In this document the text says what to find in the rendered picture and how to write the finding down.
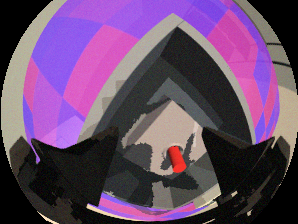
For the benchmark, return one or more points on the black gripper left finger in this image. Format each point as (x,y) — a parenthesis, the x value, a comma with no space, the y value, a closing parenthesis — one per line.
(84,165)

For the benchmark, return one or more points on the red peg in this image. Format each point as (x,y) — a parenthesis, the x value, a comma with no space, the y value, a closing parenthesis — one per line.
(176,160)

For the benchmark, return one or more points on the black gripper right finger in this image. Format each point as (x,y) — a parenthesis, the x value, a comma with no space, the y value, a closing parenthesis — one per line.
(232,159)

